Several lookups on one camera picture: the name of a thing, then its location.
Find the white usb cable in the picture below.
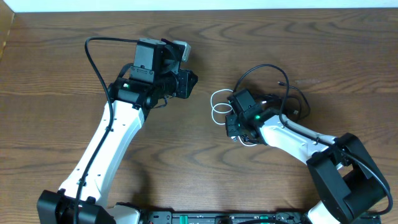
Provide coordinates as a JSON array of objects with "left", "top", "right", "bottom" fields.
[{"left": 210, "top": 88, "right": 259, "bottom": 147}]

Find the black usb cable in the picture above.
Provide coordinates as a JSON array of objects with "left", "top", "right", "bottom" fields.
[{"left": 254, "top": 81, "right": 311, "bottom": 122}]

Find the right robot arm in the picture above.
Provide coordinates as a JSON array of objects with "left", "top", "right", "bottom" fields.
[{"left": 226, "top": 89, "right": 391, "bottom": 223}]

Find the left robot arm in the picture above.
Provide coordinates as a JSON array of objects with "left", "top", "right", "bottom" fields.
[{"left": 37, "top": 38, "right": 198, "bottom": 223}]

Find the right camera black cable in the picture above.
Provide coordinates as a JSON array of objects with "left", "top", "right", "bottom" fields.
[{"left": 233, "top": 63, "right": 393, "bottom": 215}]

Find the camera black cable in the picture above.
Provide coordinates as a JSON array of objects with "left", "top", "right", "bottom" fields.
[
  {"left": 233, "top": 63, "right": 393, "bottom": 215},
  {"left": 72, "top": 36, "right": 139, "bottom": 224}
]

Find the left camera black cable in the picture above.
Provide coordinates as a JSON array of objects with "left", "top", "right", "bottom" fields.
[{"left": 72, "top": 36, "right": 139, "bottom": 224}]

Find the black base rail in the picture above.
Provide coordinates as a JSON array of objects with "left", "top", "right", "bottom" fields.
[{"left": 139, "top": 210, "right": 382, "bottom": 224}]

